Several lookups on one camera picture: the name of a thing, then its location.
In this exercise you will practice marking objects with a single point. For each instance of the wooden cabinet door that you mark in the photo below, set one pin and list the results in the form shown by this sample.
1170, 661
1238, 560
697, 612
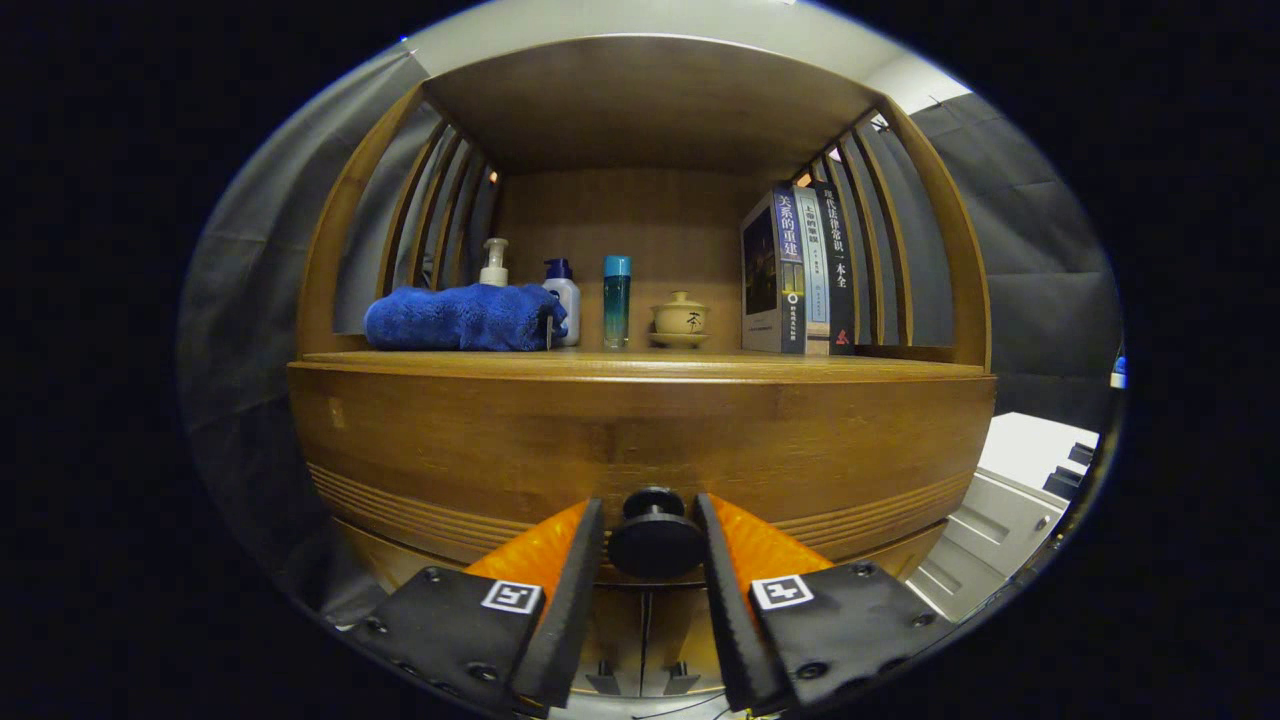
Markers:
620, 640
670, 640

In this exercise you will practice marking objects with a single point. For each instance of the wooden countertop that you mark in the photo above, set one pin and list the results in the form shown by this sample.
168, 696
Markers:
640, 364

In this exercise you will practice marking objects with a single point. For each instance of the tan lidded teacup with saucer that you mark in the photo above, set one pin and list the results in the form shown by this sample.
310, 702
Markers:
680, 320

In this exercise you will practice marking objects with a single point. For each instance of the white side cabinet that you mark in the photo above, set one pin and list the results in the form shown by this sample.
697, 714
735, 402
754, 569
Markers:
1010, 450

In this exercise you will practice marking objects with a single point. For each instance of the white bottle with blue cap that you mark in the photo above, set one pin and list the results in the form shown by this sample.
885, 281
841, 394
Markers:
566, 300

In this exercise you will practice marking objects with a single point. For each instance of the teal glass bottle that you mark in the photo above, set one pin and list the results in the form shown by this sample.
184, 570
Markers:
617, 310

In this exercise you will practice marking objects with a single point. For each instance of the blue spine book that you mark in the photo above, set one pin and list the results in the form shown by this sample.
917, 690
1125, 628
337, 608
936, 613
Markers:
790, 270

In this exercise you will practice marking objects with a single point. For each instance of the blue towel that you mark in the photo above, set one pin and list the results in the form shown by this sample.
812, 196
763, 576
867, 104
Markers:
450, 318

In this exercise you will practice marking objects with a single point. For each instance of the white pump bottle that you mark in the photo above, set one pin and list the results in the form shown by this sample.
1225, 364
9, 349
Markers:
494, 272

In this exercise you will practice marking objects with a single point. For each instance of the black block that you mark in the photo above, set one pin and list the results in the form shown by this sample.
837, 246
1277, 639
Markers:
1082, 453

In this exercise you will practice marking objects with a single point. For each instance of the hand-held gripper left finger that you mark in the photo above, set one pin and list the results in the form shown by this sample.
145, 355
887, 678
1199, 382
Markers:
575, 620

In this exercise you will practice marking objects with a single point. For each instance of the wooden cabinet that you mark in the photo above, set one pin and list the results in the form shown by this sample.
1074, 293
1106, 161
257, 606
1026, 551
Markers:
640, 240

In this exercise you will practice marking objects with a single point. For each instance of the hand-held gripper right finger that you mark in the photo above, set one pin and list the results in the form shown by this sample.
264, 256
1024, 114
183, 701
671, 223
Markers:
730, 620

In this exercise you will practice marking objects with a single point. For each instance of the wooden drawer with black knob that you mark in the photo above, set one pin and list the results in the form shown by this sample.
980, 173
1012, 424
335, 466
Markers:
500, 440

